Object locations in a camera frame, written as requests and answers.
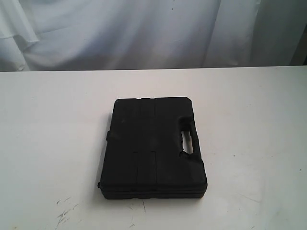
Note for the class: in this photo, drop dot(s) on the black plastic tool case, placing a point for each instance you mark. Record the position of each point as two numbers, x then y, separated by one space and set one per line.
153 151

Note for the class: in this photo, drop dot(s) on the white backdrop curtain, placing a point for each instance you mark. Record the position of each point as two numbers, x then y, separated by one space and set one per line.
54 35

